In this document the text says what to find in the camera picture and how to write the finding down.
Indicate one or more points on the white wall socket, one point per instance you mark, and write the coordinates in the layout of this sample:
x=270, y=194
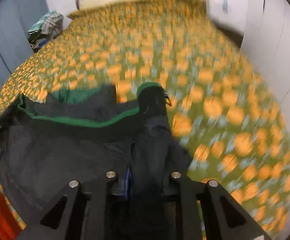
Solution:
x=225, y=6

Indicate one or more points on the dark wooden headboard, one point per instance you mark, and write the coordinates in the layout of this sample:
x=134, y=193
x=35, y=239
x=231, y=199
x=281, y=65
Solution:
x=77, y=3

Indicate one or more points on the black puffer jacket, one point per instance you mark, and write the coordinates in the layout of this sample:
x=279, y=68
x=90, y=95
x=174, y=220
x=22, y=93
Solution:
x=82, y=134

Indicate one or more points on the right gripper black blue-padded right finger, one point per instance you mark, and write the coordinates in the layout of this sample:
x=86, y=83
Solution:
x=208, y=211

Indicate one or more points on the white wardrobe doors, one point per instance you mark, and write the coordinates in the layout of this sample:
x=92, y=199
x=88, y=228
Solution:
x=266, y=42

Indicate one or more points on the dark wooden nightstand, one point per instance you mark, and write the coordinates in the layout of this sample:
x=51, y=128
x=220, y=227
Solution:
x=232, y=33

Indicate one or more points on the pile of clothes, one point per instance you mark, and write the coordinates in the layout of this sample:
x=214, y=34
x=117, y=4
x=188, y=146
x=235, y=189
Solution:
x=46, y=29

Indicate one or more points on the blue-grey curtain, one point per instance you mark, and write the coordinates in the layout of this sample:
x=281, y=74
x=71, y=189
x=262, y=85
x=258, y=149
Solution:
x=16, y=18

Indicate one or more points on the green orange floral bedspread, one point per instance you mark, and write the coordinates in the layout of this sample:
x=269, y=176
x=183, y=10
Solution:
x=221, y=108

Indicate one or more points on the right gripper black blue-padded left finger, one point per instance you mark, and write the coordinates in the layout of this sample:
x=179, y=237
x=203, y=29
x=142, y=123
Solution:
x=78, y=210

